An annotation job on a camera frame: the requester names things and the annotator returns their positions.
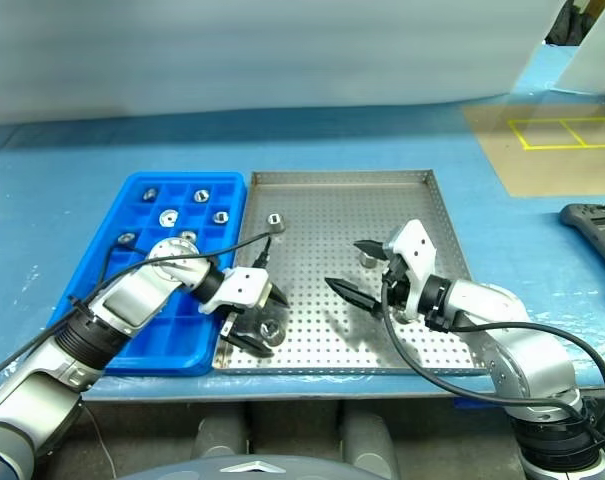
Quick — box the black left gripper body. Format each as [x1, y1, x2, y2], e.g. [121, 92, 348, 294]
[220, 287, 278, 341]

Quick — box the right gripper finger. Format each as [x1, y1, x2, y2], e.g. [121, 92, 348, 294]
[324, 277, 386, 317]
[352, 239, 395, 263]

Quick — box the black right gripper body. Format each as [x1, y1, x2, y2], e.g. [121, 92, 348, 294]
[380, 253, 414, 311]

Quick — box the perforated steel tray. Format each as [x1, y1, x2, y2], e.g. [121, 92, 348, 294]
[210, 168, 488, 376]

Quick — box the blue plastic compartment tray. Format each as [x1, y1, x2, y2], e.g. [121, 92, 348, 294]
[46, 171, 248, 377]

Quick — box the dark grey rounded shape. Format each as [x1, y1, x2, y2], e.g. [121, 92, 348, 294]
[191, 414, 249, 471]
[339, 414, 399, 480]

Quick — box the grey cover with emblem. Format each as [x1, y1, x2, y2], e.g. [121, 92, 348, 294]
[116, 452, 383, 480]

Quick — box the brown cardboard mat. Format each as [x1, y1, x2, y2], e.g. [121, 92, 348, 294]
[461, 102, 605, 198]

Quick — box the black handheld remote device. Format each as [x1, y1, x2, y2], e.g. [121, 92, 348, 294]
[557, 201, 605, 281]

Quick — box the large white backdrop board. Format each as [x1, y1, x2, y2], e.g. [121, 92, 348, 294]
[0, 0, 568, 129]

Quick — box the small white leaning board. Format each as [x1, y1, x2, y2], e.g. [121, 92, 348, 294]
[556, 0, 605, 96]

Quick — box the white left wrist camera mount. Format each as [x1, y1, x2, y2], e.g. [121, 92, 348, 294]
[198, 266, 274, 315]

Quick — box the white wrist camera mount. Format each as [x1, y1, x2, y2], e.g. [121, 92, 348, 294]
[383, 219, 439, 314]
[198, 266, 274, 315]

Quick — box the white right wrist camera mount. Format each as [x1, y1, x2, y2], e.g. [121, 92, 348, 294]
[383, 219, 439, 314]

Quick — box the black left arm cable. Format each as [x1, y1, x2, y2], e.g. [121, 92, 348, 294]
[0, 233, 274, 386]

